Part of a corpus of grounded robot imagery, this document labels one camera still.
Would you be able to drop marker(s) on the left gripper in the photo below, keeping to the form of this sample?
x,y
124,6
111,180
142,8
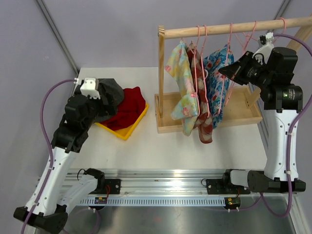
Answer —
x,y
106,109

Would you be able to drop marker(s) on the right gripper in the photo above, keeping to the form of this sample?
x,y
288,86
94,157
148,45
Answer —
x,y
233,70

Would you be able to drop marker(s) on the blue floral garment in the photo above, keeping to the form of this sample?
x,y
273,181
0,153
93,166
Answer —
x,y
217,85

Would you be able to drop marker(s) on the dark grey dotted garment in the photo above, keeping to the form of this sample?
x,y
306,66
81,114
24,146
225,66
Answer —
x,y
113,97

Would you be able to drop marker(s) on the red skirt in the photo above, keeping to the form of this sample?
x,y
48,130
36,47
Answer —
x,y
128,111

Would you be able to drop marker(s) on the pink hanger of red skirt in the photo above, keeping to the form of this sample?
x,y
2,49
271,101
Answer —
x,y
279,23

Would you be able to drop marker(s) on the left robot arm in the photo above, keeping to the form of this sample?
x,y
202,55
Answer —
x,y
44,210

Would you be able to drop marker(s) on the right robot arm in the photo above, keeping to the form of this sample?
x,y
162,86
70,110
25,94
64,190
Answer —
x,y
283,103

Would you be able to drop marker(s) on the yellow plastic tray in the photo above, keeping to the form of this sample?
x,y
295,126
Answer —
x,y
125,133

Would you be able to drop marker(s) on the wooden clothes rack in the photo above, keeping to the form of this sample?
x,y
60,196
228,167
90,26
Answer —
x,y
242,108

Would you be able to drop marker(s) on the pastel floral garment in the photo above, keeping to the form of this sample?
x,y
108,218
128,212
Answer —
x,y
187,108

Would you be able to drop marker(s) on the red plaid garment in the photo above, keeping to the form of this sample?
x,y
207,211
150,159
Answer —
x,y
203,122

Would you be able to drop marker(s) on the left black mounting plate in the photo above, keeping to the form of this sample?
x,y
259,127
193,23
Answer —
x,y
112,187

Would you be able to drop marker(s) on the black mounting plate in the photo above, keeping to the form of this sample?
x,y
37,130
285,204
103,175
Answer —
x,y
112,187
219,187

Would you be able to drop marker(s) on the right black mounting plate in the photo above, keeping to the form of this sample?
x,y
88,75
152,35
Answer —
x,y
219,187

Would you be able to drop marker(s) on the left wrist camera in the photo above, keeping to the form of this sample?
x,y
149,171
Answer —
x,y
87,87

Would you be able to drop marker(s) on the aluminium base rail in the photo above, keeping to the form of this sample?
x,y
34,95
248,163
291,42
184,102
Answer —
x,y
149,191

